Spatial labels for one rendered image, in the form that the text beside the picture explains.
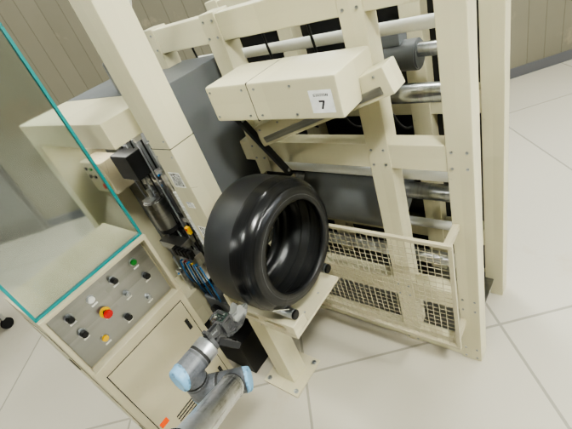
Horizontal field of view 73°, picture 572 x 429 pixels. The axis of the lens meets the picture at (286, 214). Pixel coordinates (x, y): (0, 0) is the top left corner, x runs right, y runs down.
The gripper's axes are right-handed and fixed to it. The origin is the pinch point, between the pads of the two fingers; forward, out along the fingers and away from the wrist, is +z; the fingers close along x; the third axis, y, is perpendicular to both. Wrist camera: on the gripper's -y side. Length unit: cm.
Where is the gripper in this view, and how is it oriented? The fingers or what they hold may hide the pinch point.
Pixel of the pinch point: (245, 306)
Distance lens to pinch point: 159.2
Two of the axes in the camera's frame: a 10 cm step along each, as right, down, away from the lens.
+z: 5.5, -6.0, 5.7
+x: -7.8, -1.2, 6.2
